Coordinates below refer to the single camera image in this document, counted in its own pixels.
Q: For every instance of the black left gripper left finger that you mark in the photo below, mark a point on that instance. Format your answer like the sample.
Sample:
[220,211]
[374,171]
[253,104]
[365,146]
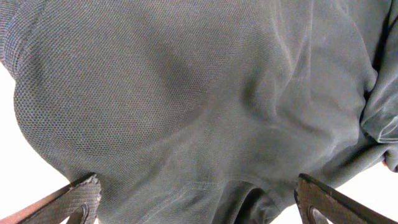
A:
[76,202]

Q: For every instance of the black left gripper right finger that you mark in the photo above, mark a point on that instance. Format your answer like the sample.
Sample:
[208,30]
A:
[320,203]

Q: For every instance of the black polo shirt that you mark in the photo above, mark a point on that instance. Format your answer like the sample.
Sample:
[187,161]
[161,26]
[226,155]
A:
[204,111]

